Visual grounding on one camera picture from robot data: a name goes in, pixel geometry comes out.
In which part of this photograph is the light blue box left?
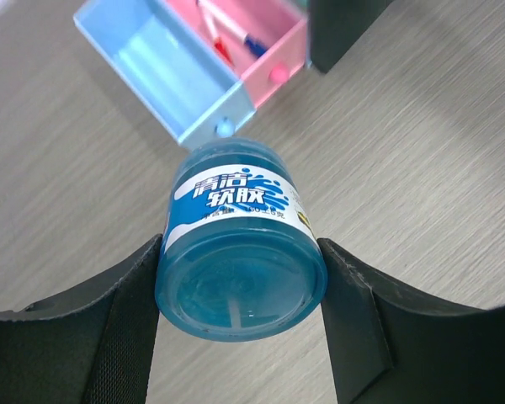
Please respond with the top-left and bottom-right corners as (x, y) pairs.
(73, 1), (256, 151)

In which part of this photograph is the blue capped white marker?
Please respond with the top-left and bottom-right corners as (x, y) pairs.
(197, 0), (268, 58)

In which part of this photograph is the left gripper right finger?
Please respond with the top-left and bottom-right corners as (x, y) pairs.
(319, 238), (505, 403)

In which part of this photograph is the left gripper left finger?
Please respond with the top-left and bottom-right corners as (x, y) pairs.
(0, 235), (162, 403)

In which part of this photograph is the pink plastic box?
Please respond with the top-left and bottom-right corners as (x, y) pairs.
(163, 0), (311, 113)

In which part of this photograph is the red capped white marker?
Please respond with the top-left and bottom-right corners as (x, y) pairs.
(196, 1), (235, 68)

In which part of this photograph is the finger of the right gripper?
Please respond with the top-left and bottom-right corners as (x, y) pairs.
(309, 0), (393, 73)

